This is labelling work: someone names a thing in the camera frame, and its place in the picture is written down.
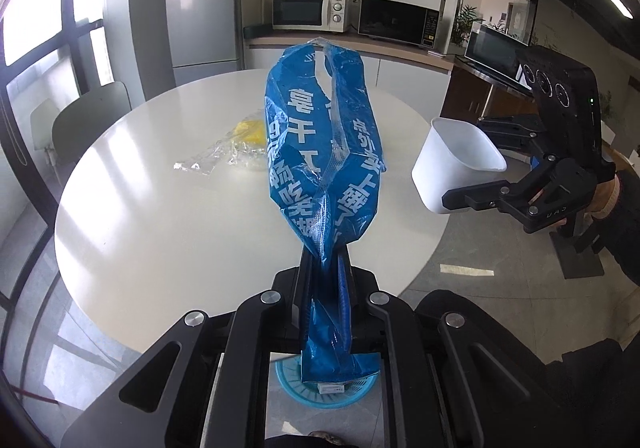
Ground blue plastic bag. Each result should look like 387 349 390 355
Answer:
263 38 389 384

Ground round white table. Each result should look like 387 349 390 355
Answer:
52 68 451 360

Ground white microwave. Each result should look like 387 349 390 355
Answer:
271 0 351 34

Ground white chair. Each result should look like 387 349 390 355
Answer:
29 98 61 155

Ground clear yellow printed wrapper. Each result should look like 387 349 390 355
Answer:
172 117 269 177

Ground dark wooden cabinet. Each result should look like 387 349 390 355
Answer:
440 62 542 129

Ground glass fish tank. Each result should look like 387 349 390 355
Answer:
463 22 532 79

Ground black framed glass doors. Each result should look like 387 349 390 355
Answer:
0 0 132 309

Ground white plastic cup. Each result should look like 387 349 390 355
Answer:
411 117 508 217

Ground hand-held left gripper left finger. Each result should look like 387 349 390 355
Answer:
60 248 321 448

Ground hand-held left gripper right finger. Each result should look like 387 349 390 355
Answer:
335 248 592 448

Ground blue mesh wastebasket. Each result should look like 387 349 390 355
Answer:
274 355 381 410

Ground green potted plant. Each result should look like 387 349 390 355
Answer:
449 2 486 49

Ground kitchen counter with white cabinets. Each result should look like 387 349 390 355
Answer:
242 22 457 109

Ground black microwave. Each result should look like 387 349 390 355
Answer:
357 0 441 49

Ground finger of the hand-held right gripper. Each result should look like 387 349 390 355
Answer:
476 112 549 155
441 156 599 234

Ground person's right forearm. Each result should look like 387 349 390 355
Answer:
590 168 640 289

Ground silver refrigerator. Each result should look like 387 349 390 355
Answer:
164 0 246 89

